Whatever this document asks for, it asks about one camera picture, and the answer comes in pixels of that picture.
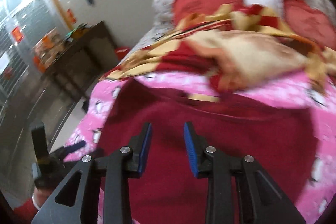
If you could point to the red plastic basin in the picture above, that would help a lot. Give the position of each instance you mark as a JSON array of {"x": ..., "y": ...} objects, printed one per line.
[{"x": 121, "y": 52}]

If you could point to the red frilled cushion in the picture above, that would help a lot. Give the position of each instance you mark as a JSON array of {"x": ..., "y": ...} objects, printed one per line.
[{"x": 183, "y": 8}]

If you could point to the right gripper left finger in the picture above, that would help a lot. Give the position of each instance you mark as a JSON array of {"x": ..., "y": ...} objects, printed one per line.
[{"x": 76, "y": 198}]

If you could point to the red paper door decoration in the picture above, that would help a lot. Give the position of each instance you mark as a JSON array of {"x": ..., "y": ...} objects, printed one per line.
[{"x": 17, "y": 34}]

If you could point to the dark red sweater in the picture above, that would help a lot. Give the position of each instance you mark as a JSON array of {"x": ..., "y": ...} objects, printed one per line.
[{"x": 280, "y": 139}]

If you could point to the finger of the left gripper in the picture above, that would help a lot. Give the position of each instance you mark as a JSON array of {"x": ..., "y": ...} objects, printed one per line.
[{"x": 64, "y": 151}]

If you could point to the person's left hand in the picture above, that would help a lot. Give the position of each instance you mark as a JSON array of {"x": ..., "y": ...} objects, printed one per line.
[{"x": 40, "y": 196}]

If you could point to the pink penguin bed quilt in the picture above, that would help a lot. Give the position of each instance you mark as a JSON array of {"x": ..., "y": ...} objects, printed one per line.
[{"x": 290, "y": 91}]

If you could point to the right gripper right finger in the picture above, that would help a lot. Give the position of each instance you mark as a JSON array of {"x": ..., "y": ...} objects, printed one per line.
[{"x": 240, "y": 190}]

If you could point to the dark wooden side table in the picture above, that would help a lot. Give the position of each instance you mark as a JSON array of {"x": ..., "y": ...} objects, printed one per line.
[{"x": 83, "y": 61}]

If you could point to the red and yellow blanket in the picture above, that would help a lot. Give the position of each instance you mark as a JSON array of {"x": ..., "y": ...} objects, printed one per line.
[{"x": 235, "y": 49}]

